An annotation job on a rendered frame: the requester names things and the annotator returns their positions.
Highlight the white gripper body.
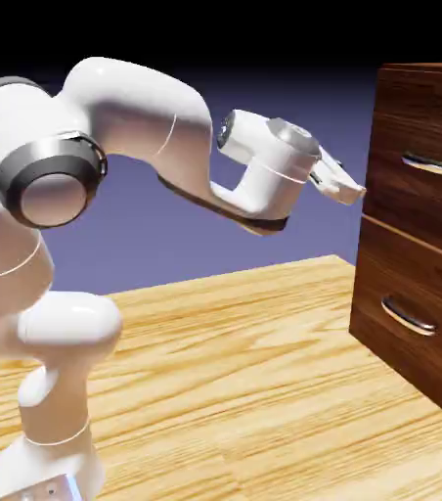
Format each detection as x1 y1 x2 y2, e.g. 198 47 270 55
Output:
309 145 368 207

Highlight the dark wood drawer front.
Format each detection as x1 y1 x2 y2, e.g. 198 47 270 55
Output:
362 112 442 264
348 215 442 433

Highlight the dark wood cabinet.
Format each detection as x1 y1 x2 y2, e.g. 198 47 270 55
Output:
348 62 442 434

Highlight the curved silver drawer handle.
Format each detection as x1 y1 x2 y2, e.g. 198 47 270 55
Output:
401 152 442 178
381 296 438 337

